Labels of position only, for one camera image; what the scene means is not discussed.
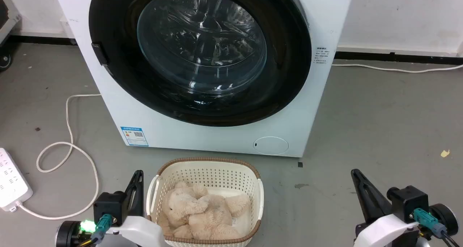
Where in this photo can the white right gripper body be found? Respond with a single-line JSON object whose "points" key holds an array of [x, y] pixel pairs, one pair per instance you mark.
{"points": [[387, 232]]}

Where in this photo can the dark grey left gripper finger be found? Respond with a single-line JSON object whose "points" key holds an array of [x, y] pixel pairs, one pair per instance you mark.
{"points": [[130, 193], [138, 194]]}

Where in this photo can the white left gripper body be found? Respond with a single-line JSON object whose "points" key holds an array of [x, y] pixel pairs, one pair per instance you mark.
{"points": [[141, 232]]}

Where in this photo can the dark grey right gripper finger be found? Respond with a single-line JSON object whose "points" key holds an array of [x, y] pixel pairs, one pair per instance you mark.
{"points": [[367, 200], [378, 200]]}

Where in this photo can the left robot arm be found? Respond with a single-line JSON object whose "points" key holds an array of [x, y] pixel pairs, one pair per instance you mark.
{"points": [[68, 234]]}

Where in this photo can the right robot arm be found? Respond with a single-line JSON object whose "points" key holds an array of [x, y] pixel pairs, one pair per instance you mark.
{"points": [[446, 218]]}

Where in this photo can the white front-load washing machine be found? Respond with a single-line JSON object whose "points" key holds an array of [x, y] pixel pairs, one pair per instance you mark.
{"points": [[217, 138]]}

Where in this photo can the black round washer door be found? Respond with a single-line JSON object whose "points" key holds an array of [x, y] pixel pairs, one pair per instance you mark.
{"points": [[119, 69]]}

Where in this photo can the blue energy label sticker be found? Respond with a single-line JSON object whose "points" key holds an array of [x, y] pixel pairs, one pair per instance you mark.
{"points": [[134, 136]]}

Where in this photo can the beige plush teddy bear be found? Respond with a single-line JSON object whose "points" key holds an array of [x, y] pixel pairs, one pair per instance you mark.
{"points": [[195, 211]]}

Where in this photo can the cream perforated laundry basket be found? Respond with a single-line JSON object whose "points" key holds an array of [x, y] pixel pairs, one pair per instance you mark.
{"points": [[209, 174]]}

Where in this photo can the yellow paper scrap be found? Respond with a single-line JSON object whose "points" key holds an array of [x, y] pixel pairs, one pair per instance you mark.
{"points": [[445, 153]]}

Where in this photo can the round white filter cover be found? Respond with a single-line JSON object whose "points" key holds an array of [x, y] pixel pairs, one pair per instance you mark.
{"points": [[271, 145]]}

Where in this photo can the white power strip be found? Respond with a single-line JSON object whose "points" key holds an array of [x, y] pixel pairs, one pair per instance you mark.
{"points": [[11, 183]]}

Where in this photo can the white text warning sticker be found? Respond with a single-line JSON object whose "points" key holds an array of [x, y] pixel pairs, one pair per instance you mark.
{"points": [[321, 55]]}

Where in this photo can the dark wheeled cart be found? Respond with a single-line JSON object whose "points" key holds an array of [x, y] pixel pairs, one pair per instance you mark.
{"points": [[4, 60]]}

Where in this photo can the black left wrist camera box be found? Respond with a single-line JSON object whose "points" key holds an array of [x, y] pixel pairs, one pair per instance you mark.
{"points": [[108, 205]]}

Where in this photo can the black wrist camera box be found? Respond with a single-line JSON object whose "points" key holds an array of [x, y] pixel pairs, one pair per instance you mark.
{"points": [[408, 201], [108, 205]]}

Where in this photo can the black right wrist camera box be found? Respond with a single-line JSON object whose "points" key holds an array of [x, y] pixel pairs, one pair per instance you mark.
{"points": [[408, 201]]}

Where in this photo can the teal left camera connector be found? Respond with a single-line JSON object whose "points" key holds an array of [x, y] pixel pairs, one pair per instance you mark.
{"points": [[101, 225]]}

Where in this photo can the teal camera connector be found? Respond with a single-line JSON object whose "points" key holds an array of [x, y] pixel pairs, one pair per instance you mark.
{"points": [[101, 225], [427, 220]]}

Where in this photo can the teal right camera connector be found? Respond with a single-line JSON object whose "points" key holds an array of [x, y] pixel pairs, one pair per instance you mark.
{"points": [[427, 220]]}

